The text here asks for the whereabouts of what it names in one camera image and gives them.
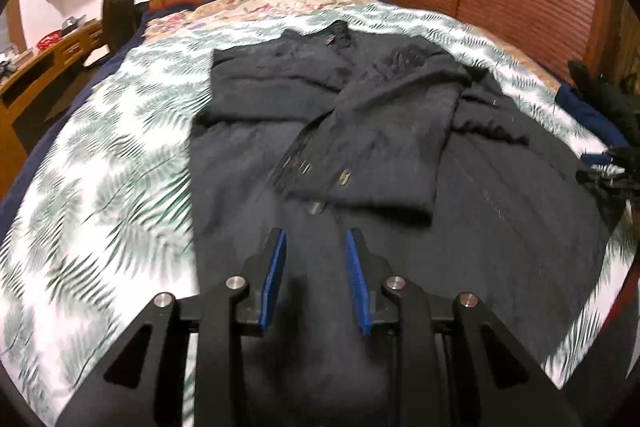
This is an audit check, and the red basket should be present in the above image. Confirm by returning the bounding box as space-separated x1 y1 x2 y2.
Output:
36 29 62 51

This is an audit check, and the black garment pile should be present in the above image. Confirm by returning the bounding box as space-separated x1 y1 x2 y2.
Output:
567 61 639 146

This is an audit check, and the palm leaf bedspread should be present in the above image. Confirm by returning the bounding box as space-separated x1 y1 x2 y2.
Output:
0 0 637 425

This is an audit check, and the floral orange quilt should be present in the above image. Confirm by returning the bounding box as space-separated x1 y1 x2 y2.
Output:
142 0 561 92

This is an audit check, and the black jacket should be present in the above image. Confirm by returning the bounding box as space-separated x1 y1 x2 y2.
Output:
189 22 622 426

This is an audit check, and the dark wooden chair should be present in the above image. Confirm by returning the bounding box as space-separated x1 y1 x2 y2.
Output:
102 0 137 55

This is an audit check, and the wooden desk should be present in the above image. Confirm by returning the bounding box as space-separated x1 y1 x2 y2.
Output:
1 20 104 196

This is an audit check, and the navy bed sheet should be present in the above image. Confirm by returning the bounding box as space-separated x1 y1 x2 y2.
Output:
0 3 196 239

